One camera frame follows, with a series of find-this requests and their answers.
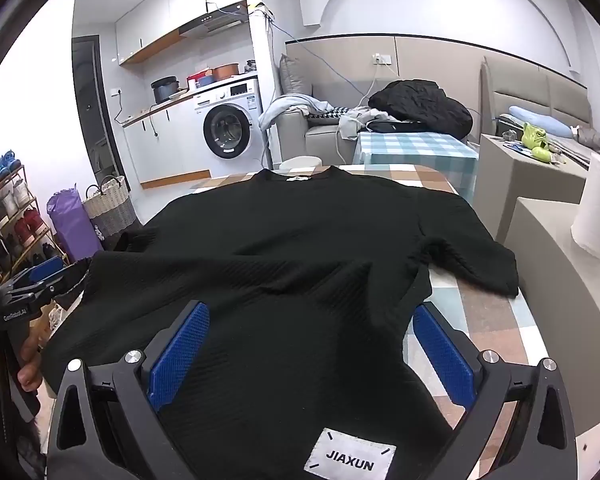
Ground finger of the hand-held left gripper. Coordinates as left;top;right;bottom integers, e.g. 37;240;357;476
35;275;88;308
0;256;93;295

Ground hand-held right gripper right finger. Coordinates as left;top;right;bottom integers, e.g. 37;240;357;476
412;302;578;480

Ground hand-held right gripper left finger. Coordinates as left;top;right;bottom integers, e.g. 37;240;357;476
46;300;211;480

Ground black knit sweater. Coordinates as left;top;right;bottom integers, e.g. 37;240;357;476
40;165;521;480

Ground pile of pale clothes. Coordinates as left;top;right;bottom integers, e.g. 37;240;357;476
337;106;386;141

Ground person's left hand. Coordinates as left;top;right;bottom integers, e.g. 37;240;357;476
0;329;45;396

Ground purple bag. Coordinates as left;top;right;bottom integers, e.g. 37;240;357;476
46;187;103;261

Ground brown blue plaid tablecloth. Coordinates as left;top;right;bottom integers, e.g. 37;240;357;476
190;164;551;480

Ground wooden shoe rack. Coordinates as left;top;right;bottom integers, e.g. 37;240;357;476
0;150;71;281

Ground woven laundry basket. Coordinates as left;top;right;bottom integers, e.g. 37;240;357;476
82;175;141;238

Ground group of shoes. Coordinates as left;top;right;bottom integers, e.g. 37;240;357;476
0;149;61;271

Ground grey curved cabinet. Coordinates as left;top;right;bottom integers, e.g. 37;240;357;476
500;197;600;436

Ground white patterned rug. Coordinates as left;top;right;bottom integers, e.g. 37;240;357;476
570;400;600;480

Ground black door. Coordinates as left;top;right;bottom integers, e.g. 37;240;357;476
71;35;126;191

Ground grey nightstand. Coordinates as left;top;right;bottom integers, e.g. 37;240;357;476
472;134;588;243

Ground teal checkered tablecloth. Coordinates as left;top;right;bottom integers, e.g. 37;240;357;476
352;131;481;201

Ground white paper towel roll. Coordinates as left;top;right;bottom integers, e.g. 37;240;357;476
571;151;600;261

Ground white round stool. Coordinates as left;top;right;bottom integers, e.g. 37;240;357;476
278;156;326;171

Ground white washing machine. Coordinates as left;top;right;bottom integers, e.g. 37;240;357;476
194;77;263;161

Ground flat black bag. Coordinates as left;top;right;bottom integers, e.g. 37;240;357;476
367;119;428;134

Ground green plush toy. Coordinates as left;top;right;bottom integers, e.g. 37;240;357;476
521;122;552;149

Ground grey sofa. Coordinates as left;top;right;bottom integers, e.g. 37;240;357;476
277;55;481;168

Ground black quilted jacket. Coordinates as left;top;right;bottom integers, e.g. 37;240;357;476
367;79;473;141

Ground blue pillow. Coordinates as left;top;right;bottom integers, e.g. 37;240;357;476
509;106;576;138

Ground houndstooth pillow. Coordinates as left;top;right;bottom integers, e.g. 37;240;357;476
307;106;353;122

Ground brown cooking pot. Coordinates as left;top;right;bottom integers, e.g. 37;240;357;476
211;62;241;82

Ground light blue cloth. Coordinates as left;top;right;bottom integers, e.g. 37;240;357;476
258;94;333;133

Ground grey padded headboard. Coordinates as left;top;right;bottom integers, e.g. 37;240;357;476
482;57;593;136

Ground grey sofa cushion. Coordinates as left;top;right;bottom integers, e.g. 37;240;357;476
279;54;313;98

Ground range hood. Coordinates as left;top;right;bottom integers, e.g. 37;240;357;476
180;2;251;40

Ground white wall cabinets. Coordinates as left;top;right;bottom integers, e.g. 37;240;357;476
115;0;258;66

